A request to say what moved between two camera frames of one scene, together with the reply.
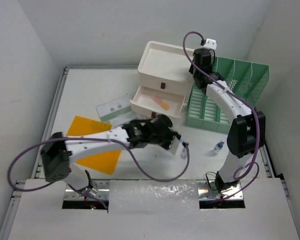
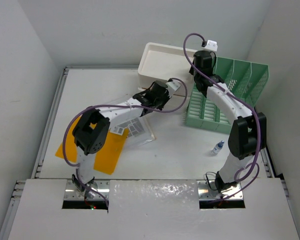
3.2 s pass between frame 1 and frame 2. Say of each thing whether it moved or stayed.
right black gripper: stayed
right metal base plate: stayed
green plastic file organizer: stayed
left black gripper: moved
